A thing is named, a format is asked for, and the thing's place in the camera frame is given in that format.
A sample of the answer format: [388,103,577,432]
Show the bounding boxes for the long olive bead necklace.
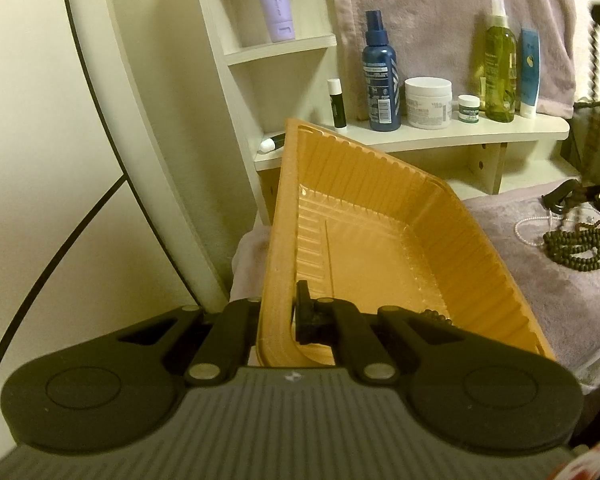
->
[542,220,600,273]

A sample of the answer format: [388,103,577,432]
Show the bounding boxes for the black hair clip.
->
[541,179,588,216]

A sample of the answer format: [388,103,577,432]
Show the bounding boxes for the blue and white tube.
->
[518,28,542,119]

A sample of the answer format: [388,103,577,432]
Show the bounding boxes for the white pearl necklace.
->
[514,212,556,248]

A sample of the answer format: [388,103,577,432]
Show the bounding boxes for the olive green spray bottle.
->
[482,0,518,124]

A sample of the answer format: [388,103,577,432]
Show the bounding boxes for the purple cosmetic tube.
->
[247,0,297,43]

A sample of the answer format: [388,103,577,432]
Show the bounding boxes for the hanging mauve towel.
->
[326,0,578,122]

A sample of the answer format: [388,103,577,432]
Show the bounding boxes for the cream wooden shelf unit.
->
[187,0,572,226]

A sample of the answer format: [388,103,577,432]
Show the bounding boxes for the flat mauve towel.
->
[228,177,600,396]

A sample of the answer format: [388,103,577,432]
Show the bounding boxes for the large white cream jar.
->
[404,77,454,131]

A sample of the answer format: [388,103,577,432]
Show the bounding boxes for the dark blue spray bottle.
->
[361,10,402,132]

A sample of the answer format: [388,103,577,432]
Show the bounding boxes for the orange plastic tray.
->
[255,118,557,368]

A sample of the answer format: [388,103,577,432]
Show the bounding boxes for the black white-capped lip balm stick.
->
[327,78,349,130]

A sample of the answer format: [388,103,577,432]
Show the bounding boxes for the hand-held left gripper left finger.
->
[117,297,262,387]

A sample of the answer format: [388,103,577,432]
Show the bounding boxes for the olive green cushion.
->
[560,97,600,181]

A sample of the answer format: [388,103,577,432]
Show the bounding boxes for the black tube with white cap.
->
[258,132,287,154]

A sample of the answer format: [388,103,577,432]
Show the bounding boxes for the small green-label white jar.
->
[457,94,482,124]

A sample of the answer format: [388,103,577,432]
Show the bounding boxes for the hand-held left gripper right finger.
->
[294,281,463,385]

